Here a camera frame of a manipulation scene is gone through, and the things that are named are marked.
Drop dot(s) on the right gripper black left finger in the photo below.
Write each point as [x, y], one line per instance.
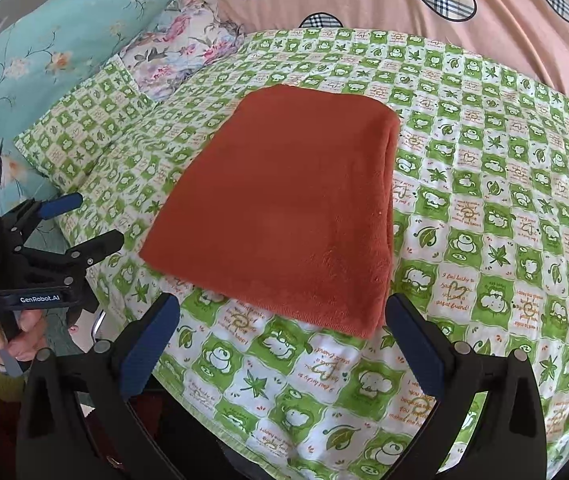
[76, 419]

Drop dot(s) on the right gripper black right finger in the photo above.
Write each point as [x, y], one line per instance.
[487, 421]

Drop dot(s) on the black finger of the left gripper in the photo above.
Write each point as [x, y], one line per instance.
[61, 205]
[97, 249]

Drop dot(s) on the rust orange knit sweater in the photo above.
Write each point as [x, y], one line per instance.
[288, 208]

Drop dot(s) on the metal chair leg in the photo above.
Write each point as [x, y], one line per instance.
[96, 325]

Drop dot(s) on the teal floral pillow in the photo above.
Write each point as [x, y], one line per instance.
[42, 56]

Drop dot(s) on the white floral pillow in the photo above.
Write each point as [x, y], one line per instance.
[185, 37]

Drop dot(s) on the green white patterned bedsheet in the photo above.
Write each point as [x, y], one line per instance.
[481, 225]

